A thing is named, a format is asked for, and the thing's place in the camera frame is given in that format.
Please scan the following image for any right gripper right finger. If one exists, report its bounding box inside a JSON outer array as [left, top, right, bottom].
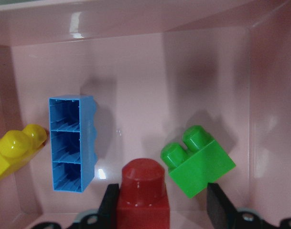
[[206, 183, 237, 229]]

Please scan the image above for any red toy block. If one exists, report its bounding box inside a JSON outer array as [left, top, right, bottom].
[[117, 158, 170, 229]]

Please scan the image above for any green toy block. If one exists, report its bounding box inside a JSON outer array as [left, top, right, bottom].
[[161, 125, 236, 198]]

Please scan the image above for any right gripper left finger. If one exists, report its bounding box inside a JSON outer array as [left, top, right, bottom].
[[97, 184, 119, 229]]

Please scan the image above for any blue toy block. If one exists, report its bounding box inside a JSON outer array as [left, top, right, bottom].
[[49, 95, 97, 193]]

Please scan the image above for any yellow toy block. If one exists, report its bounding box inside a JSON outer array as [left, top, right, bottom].
[[0, 124, 47, 180]]

